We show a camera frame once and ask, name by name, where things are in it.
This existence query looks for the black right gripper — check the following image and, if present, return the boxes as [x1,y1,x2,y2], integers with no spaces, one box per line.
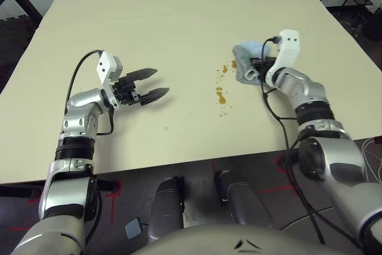
[249,55,278,82]

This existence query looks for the grey left robot leg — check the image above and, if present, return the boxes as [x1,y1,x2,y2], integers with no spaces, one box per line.
[148,176,186,242]

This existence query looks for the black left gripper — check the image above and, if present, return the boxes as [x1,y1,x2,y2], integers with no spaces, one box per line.
[112,67,171,107]

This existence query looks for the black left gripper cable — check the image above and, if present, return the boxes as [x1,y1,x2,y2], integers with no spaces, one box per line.
[95,107,116,137]

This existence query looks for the brown liquid spill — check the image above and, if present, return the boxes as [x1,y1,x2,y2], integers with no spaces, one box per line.
[214,60,238,118]

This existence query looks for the grey round floor plate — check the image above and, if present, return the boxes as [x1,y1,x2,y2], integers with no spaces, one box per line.
[281,205,340,232]

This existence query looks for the grey right robot leg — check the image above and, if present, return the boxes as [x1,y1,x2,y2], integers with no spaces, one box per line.
[214,170,274,229]

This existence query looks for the light blue fluffy rag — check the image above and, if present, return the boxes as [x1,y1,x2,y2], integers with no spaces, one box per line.
[232,39,275,88]

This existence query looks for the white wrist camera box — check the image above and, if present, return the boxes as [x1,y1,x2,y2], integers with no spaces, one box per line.
[95,51,124,110]
[264,29,301,88]

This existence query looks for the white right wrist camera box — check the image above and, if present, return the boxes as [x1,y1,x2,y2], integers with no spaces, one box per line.
[264,29,301,88]

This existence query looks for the black left camera cable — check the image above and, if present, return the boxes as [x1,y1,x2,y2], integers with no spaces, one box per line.
[64,49,104,116]

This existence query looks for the white coiled cable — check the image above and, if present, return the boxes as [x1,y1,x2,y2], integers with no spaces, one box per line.
[360,136,382,185]

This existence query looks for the black foam floor mat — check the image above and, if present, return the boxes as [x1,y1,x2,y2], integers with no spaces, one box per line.
[326,4,382,72]
[0,14,40,95]

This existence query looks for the grey robot torso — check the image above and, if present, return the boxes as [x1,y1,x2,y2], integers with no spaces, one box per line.
[139,223,364,255]

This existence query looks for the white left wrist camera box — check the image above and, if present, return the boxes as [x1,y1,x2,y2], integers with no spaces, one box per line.
[95,51,124,110]

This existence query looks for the grey robot leg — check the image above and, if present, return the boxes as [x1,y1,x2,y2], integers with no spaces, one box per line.
[214,170,274,229]
[148,176,186,242]

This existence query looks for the blue-grey square pad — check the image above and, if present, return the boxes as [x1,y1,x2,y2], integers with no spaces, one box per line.
[124,218,144,238]

